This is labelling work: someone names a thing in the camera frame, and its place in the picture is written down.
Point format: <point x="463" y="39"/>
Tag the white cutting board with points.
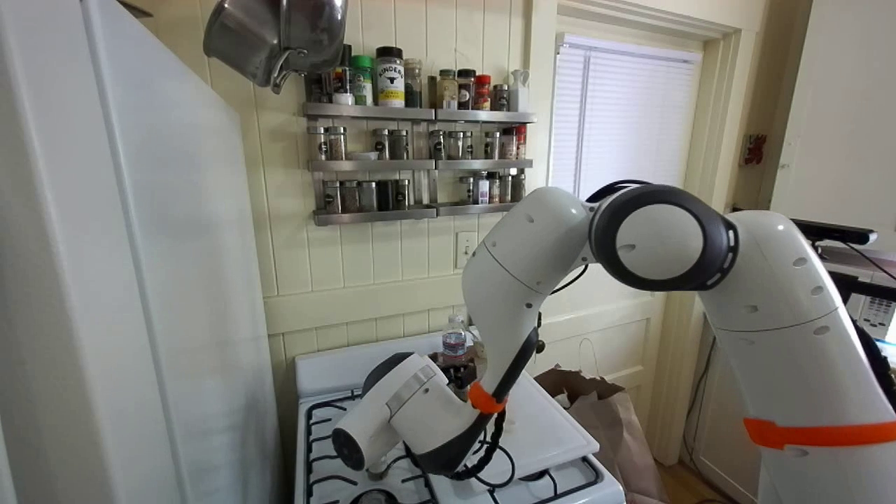
<point x="550" y="430"/>

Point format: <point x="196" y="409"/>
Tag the black stereo camera bar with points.
<point x="836" y="231"/>

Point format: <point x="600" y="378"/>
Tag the small red spice jar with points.
<point x="522" y="140"/>

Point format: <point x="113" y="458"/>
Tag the small glass spice jar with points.
<point x="351" y="193"/>
<point x="508" y="143"/>
<point x="402" y="143"/>
<point x="421" y="188"/>
<point x="487" y="143"/>
<point x="392" y="193"/>
<point x="438" y="143"/>
<point x="336" y="143"/>
<point x="453" y="143"/>
<point x="330" y="193"/>
<point x="470" y="188"/>
<point x="369" y="193"/>
<point x="484" y="188"/>
<point x="515" y="185"/>

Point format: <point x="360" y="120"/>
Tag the red wall device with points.
<point x="754" y="148"/>

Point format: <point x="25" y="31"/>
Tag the white refrigerator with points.
<point x="113" y="281"/>

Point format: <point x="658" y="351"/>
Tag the hanging steel pan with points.
<point x="311" y="31"/>

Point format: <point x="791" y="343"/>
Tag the tall glass spice jar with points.
<point x="515" y="91"/>
<point x="498" y="97"/>
<point x="466" y="87"/>
<point x="449" y="91"/>
<point x="414" y="84"/>

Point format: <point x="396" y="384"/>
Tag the beige cabinet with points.
<point x="714" y="421"/>

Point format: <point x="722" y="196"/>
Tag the white panel door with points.
<point x="606" y="344"/>

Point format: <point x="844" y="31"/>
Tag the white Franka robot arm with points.
<point x="792" y="309"/>

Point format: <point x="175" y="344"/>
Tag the jar with green lid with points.
<point x="361" y="83"/>

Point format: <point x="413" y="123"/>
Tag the jar with red lid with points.
<point x="481" y="94"/>

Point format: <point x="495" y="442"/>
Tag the white microwave oven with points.
<point x="878" y="318"/>

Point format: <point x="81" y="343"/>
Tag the white gas stove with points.
<point x="322" y="374"/>

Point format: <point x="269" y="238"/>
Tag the large jar with black lid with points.
<point x="389" y="80"/>

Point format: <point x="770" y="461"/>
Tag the small jar with white lid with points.
<point x="343" y="87"/>

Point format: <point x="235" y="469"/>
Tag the metal wall spice rack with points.
<point x="374" y="111"/>

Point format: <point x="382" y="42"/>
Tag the white wall outlet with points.
<point x="466" y="251"/>

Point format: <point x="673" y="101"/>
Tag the dark spice jar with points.
<point x="316" y="87"/>

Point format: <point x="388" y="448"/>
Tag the white window blind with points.
<point x="616" y="112"/>

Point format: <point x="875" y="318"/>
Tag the brown paper bag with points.
<point x="606" y="421"/>

